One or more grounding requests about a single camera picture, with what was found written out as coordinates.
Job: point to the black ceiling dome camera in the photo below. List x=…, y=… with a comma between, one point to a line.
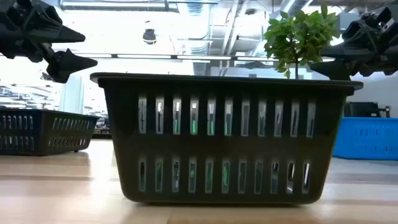
x=149, y=36

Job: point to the green leafy indoor tree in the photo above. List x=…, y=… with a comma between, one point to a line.
x=298, y=34

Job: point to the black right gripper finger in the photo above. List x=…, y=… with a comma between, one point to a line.
x=357, y=43
x=339, y=70

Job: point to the black slotted plastic basket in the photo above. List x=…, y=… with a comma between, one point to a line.
x=43, y=130
x=217, y=146

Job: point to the white building pillar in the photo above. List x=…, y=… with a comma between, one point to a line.
x=71, y=93

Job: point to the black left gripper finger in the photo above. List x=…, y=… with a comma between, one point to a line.
x=66, y=67
x=49, y=31

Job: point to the black equipment stand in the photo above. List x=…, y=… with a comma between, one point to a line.
x=363, y=109

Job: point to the silver ventilation duct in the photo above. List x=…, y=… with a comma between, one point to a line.
x=199, y=46

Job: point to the blue slotted plastic basket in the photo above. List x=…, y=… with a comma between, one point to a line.
x=367, y=140

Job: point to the long ceiling light bar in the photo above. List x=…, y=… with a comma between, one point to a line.
x=174, y=57

